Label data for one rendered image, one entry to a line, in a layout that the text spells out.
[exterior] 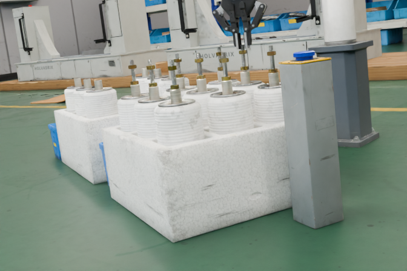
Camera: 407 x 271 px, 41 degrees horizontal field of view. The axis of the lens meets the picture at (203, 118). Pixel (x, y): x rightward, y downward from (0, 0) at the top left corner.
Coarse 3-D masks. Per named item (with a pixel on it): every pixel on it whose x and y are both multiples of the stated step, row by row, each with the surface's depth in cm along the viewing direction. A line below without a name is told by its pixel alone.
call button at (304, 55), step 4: (296, 52) 102; (300, 52) 101; (304, 52) 100; (308, 52) 100; (312, 52) 100; (296, 56) 101; (300, 56) 100; (304, 56) 100; (308, 56) 101; (312, 56) 101
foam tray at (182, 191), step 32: (256, 128) 112; (128, 160) 120; (160, 160) 102; (192, 160) 104; (224, 160) 108; (256, 160) 111; (128, 192) 124; (160, 192) 105; (192, 192) 105; (224, 192) 108; (256, 192) 112; (288, 192) 115; (160, 224) 108; (192, 224) 106; (224, 224) 109
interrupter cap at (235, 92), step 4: (220, 92) 118; (236, 92) 116; (240, 92) 114; (244, 92) 114; (212, 96) 114; (216, 96) 112; (220, 96) 112; (224, 96) 112; (228, 96) 112; (232, 96) 112
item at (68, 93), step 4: (76, 88) 176; (64, 92) 178; (68, 92) 176; (72, 92) 176; (68, 96) 177; (72, 96) 176; (68, 100) 177; (72, 100) 177; (68, 104) 178; (72, 104) 177; (68, 108) 178; (72, 108) 177
